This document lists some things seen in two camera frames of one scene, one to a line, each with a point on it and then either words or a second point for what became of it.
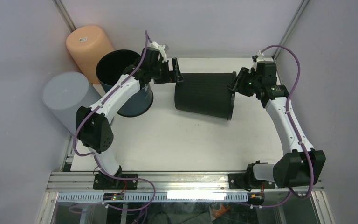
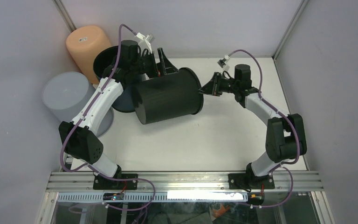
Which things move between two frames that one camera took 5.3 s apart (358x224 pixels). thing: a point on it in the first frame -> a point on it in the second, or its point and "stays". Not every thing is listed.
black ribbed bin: (207, 94) -> (168, 96)
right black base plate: (242, 181) stays
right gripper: (237, 85) -> (212, 87)
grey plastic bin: (64, 93) stays
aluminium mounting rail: (203, 182) stays
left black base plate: (104, 181) stays
